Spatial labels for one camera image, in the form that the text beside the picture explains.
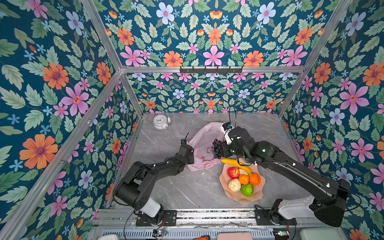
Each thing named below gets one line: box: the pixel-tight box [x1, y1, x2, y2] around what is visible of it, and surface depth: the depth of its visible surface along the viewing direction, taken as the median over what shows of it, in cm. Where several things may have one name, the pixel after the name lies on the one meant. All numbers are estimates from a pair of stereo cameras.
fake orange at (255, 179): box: [249, 172, 261, 186], surface depth 81 cm
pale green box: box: [299, 228, 343, 240], surface depth 68 cm
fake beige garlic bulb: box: [228, 178, 242, 192], surface depth 80 cm
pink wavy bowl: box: [219, 158, 266, 204], surface depth 80 cm
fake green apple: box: [240, 183, 254, 197], surface depth 78 cm
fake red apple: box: [227, 166, 240, 179], surface depth 84 cm
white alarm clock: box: [151, 114, 171, 130], surface depth 113 cm
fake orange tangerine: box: [239, 174, 249, 185], surface depth 80 cm
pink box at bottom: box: [217, 232, 253, 240], surface depth 69 cm
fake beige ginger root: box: [238, 168, 249, 176], surface depth 86 cm
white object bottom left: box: [97, 234, 120, 240], surface depth 68 cm
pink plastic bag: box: [187, 122, 226, 172], surface depth 95 cm
